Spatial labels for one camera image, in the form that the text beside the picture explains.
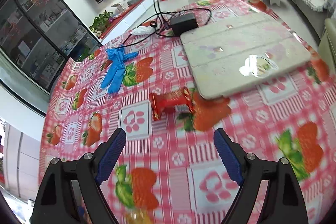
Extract white tablet case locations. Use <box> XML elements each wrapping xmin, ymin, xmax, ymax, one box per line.
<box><xmin>180</xmin><ymin>12</ymin><xmax>311</xmax><ymax>100</ymax></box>

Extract black cable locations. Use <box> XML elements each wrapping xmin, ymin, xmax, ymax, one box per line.
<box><xmin>120</xmin><ymin>0</ymin><xmax>213</xmax><ymax>49</ymax></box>

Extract black power adapter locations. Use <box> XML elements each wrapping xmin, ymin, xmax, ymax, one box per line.
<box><xmin>169</xmin><ymin>13</ymin><xmax>198</xmax><ymax>36</ymax></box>

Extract blue rubber gloves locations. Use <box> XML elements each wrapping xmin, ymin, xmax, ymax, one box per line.
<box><xmin>101</xmin><ymin>47</ymin><xmax>138</xmax><ymax>94</ymax></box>

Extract white crumpled tissue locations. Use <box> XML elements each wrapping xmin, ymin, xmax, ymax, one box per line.
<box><xmin>131</xmin><ymin>26</ymin><xmax>153</xmax><ymax>36</ymax></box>

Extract green potted plant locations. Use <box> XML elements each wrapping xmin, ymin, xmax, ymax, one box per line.
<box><xmin>89</xmin><ymin>11</ymin><xmax>113</xmax><ymax>37</ymax></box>

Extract red candy packet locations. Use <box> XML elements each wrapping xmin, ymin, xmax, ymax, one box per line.
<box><xmin>149</xmin><ymin>87</ymin><xmax>195</xmax><ymax>121</ymax></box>

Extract white tv console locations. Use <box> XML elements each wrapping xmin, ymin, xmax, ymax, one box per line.
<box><xmin>99</xmin><ymin>0</ymin><xmax>153</xmax><ymax>45</ymax></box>

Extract strawberry pattern tablecloth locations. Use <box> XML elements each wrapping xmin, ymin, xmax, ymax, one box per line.
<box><xmin>37</xmin><ymin>0</ymin><xmax>336</xmax><ymax>224</ymax></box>

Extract glass display cabinet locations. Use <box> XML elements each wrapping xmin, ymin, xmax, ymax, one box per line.
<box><xmin>0</xmin><ymin>0</ymin><xmax>103</xmax><ymax>93</ymax></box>

